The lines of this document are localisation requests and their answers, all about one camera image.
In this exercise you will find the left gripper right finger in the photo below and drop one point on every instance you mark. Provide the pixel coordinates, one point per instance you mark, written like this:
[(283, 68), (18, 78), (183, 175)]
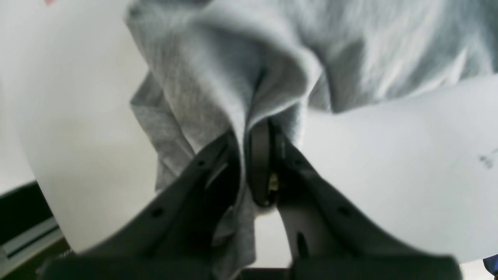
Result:
[(329, 238)]

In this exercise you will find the grey printed T-shirt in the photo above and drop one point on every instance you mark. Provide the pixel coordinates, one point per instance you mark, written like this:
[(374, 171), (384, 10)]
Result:
[(215, 65)]

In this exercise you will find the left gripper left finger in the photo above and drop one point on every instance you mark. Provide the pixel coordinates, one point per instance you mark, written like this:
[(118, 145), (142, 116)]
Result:
[(171, 238)]

